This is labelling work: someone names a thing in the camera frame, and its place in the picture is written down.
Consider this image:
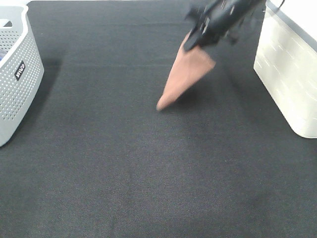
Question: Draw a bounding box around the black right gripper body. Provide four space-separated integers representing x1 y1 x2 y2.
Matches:
185 0 263 46

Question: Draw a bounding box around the right gripper black finger holding towel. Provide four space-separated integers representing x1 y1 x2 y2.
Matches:
184 27 202 52

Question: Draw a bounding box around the brown towel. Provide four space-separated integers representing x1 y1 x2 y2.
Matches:
156 36 216 111

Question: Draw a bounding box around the white storage box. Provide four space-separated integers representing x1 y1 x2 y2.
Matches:
254 0 317 138

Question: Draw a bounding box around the black table mat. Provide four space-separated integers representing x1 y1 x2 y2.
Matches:
0 0 317 238

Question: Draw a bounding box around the grey perforated laundry basket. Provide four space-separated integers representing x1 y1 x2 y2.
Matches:
0 2 44 145

